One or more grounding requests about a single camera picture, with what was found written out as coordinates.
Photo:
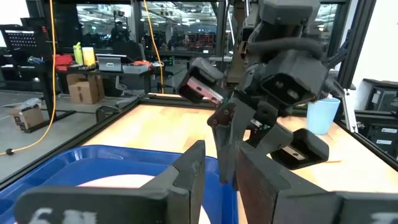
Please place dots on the large cardboard box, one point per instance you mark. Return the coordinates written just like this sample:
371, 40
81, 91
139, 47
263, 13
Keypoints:
84, 91

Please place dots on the grey laptop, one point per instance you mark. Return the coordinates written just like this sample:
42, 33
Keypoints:
109, 64

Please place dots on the black workbench frame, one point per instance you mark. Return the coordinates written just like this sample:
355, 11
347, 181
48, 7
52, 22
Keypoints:
46, 93

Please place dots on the grey plastic bin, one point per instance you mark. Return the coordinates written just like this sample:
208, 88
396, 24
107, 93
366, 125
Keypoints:
135, 69

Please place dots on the small cardboard box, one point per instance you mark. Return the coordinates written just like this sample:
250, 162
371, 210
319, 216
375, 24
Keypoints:
28, 117

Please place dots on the black hard case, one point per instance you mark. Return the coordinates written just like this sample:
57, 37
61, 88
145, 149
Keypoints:
384, 98

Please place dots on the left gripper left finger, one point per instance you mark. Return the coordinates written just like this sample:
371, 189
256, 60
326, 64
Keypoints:
109, 205

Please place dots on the yellow-green bottle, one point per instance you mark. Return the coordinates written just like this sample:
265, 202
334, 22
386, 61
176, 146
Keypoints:
78, 56

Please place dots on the light blue plastic cup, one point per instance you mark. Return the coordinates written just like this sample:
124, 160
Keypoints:
321, 116

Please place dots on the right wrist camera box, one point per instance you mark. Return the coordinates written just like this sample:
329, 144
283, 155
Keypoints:
295, 77

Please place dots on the red toolbox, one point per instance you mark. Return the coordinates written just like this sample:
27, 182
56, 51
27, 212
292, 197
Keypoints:
63, 59

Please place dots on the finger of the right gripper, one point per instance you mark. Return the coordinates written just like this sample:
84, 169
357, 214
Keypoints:
270, 137
230, 137

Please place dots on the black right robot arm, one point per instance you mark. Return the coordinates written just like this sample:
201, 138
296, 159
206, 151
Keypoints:
289, 12

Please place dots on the yellow container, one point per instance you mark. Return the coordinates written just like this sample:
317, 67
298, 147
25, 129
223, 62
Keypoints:
88, 56

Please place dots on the black office desk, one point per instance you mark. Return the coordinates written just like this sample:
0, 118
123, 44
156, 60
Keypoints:
105, 74

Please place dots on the black aluminium rig post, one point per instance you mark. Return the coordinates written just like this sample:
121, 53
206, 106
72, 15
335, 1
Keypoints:
354, 40

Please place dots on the black aluminium table frame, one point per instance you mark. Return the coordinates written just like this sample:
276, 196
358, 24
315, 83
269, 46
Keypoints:
164, 101

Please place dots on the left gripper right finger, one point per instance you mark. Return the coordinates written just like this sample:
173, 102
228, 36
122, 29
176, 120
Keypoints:
295, 205

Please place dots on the black labelled equipment box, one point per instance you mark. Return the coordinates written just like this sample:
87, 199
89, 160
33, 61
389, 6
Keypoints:
382, 137

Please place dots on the blue plastic tray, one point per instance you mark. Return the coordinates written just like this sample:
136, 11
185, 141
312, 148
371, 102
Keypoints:
93, 161

